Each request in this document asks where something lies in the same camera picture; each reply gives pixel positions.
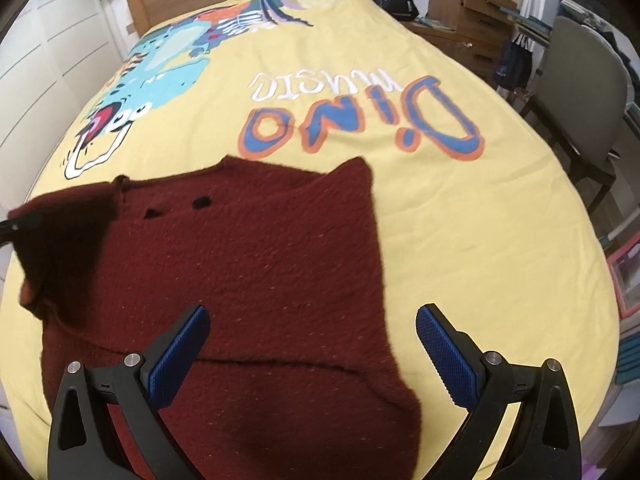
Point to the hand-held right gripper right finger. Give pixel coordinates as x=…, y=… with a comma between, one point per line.
x=447, y=355

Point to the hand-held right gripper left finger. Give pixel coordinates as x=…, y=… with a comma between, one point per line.
x=177, y=350

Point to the dark blue bag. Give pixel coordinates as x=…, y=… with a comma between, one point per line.
x=512, y=65

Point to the dark red knitted sweater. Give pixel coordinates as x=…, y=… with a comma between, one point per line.
x=250, y=270

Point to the yellow printed blanket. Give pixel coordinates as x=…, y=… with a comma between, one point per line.
x=450, y=210

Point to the wooden drawer cabinet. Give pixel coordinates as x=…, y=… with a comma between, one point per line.
x=470, y=20

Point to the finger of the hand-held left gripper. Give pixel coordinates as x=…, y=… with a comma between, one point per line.
x=22, y=224

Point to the grey upholstered chair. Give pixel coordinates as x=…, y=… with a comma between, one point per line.
x=575, y=75

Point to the white wardrobe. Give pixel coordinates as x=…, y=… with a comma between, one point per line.
x=55, y=50

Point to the pink picture frame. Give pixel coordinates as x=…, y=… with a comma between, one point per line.
x=627, y=280

